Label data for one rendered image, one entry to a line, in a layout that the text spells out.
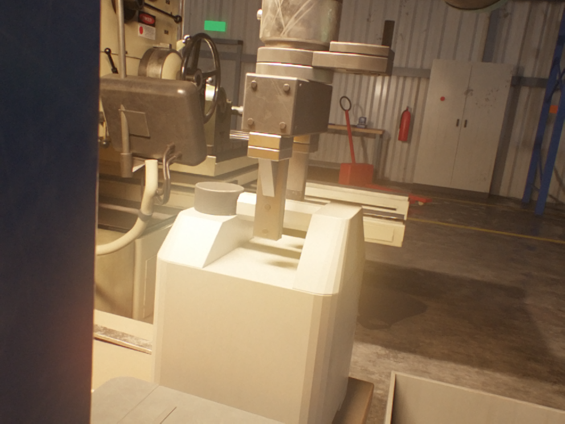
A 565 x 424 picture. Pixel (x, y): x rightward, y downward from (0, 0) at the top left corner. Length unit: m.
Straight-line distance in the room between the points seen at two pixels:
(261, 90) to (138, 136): 1.13
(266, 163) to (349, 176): 7.27
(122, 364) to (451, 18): 9.12
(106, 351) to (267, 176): 0.34
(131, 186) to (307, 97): 2.64
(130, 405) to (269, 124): 0.26
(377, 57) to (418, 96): 8.95
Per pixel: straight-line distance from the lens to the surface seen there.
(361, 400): 0.64
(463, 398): 1.58
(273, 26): 0.49
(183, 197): 2.93
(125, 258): 2.40
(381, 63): 0.47
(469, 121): 8.83
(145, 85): 1.48
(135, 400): 0.48
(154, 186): 1.55
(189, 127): 1.43
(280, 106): 0.45
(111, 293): 2.37
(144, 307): 2.65
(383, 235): 2.67
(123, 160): 1.57
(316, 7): 0.49
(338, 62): 0.47
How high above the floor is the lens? 1.28
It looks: 12 degrees down
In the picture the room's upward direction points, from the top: 6 degrees clockwise
